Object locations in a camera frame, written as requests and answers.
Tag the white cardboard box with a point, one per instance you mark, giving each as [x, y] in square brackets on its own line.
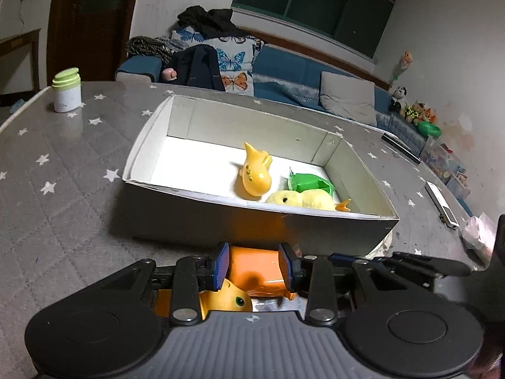
[197, 158]

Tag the dark window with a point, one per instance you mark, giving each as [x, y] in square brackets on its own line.
[315, 2]

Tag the butterfly print pillow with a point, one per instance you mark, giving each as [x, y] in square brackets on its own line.
[233, 60]

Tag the yellow plastic fish toy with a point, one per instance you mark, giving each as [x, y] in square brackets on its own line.
[254, 173]

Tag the dark jacket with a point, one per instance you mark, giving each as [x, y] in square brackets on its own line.
[197, 67]

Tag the orange and yellow plastic toy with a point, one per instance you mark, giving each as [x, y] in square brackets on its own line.
[256, 270]

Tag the blue sofa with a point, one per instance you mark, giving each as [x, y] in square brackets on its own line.
[284, 71]

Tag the brown wooden door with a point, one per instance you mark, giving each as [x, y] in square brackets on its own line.
[90, 23]

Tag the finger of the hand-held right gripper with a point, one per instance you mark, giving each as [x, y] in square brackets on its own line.
[434, 263]

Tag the striped knit blanket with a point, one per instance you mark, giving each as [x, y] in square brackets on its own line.
[150, 47]

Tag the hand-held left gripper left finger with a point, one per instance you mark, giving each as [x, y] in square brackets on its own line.
[221, 266]

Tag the panda plush toy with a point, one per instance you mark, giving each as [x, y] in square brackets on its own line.
[397, 96]

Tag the clear storage bin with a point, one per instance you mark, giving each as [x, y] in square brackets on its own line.
[444, 164]

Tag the white jar with green lid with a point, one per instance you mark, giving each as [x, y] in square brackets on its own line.
[67, 94]

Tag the small wall-hung plush toy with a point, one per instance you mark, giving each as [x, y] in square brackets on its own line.
[406, 59]

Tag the yellow plush duck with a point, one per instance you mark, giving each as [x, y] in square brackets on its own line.
[311, 199]

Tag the wooden side table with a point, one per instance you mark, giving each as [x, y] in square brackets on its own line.
[19, 47]

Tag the orange plush toys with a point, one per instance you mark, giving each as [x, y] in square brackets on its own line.
[420, 112]

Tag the black remote control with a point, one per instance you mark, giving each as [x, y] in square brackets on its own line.
[400, 147]

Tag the green plastic bowl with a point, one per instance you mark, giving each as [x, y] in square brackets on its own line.
[429, 128]

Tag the grey star-print tablecloth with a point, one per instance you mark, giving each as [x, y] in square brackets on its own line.
[59, 205]

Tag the crumpled plastic bag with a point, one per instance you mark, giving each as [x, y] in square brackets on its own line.
[479, 235]

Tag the grey cushion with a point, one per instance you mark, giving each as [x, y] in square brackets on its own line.
[347, 96]

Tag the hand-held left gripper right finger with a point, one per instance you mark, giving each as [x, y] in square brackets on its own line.
[287, 268]

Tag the white remote control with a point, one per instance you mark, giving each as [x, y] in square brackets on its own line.
[441, 203]

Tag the black clothes pile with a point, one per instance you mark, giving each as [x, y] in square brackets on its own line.
[213, 21]

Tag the green plastic toy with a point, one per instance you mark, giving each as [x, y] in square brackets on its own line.
[304, 181]

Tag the small pink object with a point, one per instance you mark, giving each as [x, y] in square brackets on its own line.
[169, 74]

